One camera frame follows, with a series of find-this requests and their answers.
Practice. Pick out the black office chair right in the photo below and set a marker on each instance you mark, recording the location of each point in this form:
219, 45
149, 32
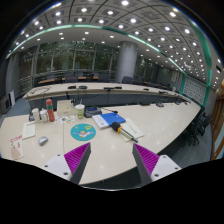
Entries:
197, 127

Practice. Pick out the grey conference phone device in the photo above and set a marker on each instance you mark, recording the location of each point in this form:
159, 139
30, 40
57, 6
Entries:
91, 111

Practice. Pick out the small dark bottle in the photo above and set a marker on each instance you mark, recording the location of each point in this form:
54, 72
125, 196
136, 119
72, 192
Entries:
31, 116

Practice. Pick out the white booklet under folder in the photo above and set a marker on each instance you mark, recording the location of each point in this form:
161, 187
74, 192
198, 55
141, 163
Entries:
100, 121

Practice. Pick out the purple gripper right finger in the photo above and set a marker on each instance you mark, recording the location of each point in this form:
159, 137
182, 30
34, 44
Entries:
146, 161

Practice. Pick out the red white leaflet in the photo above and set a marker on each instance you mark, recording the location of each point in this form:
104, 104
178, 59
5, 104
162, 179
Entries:
16, 147

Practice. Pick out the red orange bottle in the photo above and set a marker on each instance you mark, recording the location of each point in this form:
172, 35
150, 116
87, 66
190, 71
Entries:
49, 106

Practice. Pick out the beige papers under microphone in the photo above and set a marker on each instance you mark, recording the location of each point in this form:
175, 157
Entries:
130, 127

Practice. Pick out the long curved back desk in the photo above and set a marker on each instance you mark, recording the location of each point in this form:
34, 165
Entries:
57, 90

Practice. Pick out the colourful sticker sheet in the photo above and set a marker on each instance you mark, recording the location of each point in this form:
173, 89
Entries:
64, 119

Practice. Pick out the grey concrete pillar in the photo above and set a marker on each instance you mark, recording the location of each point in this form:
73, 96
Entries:
126, 60

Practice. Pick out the grey computer mouse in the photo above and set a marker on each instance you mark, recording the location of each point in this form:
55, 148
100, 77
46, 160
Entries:
43, 140

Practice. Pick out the paper cup green band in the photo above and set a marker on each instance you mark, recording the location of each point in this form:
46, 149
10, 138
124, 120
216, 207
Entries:
80, 108

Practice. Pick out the cardboard box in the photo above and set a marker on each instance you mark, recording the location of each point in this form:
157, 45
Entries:
65, 107

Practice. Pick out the white jar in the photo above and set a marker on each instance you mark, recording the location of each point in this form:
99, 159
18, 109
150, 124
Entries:
44, 115

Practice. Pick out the white paper sheet left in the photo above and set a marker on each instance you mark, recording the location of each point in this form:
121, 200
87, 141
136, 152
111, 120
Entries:
28, 130

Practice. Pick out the round teal mouse pad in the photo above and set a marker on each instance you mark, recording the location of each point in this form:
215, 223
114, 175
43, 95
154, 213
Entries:
83, 132

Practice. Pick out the black yellow microphone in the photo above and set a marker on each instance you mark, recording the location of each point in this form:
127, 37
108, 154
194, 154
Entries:
118, 128

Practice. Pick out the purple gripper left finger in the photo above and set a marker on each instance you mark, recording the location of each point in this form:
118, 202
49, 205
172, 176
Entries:
77, 160

